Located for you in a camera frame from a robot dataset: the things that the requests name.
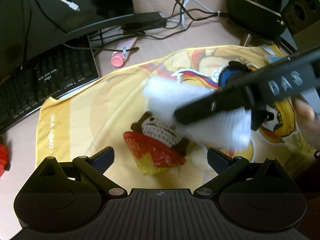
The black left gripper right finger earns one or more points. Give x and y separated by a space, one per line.
228 170

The yellow printed cloth mat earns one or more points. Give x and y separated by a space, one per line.
101 113

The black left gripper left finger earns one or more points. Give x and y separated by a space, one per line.
94 167

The person right hand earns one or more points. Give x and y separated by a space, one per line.
307 123

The black computer monitor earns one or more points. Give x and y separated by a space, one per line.
30 27

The blue white tissue pack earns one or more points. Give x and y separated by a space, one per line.
271 59

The red star crochet container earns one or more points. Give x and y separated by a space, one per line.
155 146

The pink tube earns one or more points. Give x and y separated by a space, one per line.
119 57

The white wipe cloth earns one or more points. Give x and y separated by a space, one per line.
198 115

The red toy figure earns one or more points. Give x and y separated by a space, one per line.
4 158

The black round humidifier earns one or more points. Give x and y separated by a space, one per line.
268 19

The black keyboard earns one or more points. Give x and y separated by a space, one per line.
54 73

